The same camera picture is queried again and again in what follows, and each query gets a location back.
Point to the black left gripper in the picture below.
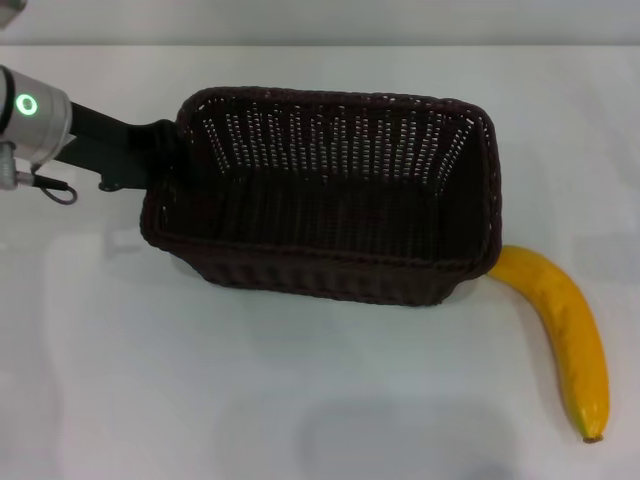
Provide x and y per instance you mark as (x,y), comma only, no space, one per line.
(107,150)

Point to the dark brown woven basket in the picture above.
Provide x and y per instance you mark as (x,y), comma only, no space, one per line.
(325,210)

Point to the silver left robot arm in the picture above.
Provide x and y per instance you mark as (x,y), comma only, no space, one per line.
(37,125)

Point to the yellow banana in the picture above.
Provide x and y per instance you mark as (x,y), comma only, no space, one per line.
(565,310)

